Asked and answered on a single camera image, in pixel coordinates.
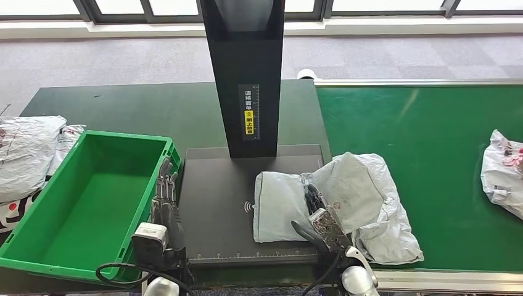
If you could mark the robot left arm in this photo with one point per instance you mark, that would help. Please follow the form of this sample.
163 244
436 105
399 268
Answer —
161 288

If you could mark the white parcel red black print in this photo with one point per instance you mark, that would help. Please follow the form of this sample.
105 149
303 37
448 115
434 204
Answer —
502 179

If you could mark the green plastic crate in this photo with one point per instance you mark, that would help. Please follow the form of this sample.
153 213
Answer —
81 212

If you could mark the black inbound scanner machine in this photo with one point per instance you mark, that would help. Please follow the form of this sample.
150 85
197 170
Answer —
220 228

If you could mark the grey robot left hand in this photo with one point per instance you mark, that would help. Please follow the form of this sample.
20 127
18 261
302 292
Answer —
173 228

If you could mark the black yellow label sticker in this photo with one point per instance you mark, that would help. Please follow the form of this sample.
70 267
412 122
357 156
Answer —
249 122

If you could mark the white bag red black logo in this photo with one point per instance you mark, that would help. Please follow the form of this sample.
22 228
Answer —
67 141

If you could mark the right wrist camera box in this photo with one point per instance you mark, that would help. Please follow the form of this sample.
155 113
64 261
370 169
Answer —
331 231

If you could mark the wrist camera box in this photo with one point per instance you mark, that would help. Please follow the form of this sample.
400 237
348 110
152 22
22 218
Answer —
331 231
149 241

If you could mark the green conveyor belt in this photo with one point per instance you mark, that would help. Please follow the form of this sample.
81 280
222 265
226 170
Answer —
441 122

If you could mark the plain grey plastic parcel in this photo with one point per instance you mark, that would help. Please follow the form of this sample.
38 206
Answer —
278 204

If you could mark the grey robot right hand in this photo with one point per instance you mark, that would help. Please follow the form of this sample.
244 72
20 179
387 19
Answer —
314 200

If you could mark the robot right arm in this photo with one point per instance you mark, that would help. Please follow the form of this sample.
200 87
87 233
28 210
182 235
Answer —
357 282

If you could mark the crumpled grey parcel bag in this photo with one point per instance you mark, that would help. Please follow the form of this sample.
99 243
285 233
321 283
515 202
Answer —
24 155

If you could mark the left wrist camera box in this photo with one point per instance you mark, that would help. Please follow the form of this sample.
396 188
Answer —
149 241

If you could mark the dark window frame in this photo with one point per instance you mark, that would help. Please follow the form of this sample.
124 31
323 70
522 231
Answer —
92 12

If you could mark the white window sill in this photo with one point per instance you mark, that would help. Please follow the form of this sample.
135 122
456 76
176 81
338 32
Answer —
367 27

